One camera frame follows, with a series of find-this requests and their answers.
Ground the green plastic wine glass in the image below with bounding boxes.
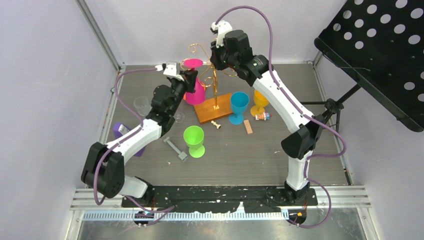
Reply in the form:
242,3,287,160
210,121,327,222
183,125,206,158

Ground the yellow plastic wine glass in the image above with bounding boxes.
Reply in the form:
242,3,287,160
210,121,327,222
250,90,269,117

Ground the clear stemmed wine glass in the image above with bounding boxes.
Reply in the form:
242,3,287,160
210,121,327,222
173,111,185,123

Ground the blue plastic wine glass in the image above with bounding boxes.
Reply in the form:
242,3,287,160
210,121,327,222
229,91,250,125

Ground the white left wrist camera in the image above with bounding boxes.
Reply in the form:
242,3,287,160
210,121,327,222
161,61,184,81

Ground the small colourful toy figure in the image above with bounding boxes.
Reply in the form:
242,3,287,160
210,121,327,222
255,112,272,121

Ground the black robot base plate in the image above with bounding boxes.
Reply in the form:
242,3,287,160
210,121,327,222
121,185,319,214

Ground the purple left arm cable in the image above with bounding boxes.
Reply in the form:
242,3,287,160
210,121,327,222
93,67,167,207

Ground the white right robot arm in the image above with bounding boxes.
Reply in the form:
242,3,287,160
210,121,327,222
210,29,322,205

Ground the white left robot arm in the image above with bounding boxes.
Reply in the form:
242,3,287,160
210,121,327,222
81,69,198,207

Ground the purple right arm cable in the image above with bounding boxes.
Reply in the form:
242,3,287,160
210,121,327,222
215,5,348,230

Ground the black music stand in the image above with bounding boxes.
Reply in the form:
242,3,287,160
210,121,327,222
314,0,424,133

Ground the small wooden block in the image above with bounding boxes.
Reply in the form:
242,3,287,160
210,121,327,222
243,119,253,135

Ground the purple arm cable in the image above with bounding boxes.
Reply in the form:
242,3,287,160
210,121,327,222
215,5,348,230
93,67,167,207

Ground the gold rack with wooden base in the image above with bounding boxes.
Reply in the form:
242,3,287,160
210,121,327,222
180,58,233,124

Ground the grey metal T-shaped part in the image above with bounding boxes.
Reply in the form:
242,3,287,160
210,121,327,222
163,137,188,162

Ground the pink plastic wine glass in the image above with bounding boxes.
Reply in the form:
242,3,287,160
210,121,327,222
183,58,205,106

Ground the clear glass tumbler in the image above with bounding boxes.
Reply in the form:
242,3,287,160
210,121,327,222
133,96,152,117

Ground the white chess piece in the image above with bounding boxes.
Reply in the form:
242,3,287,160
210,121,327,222
210,120,222,130

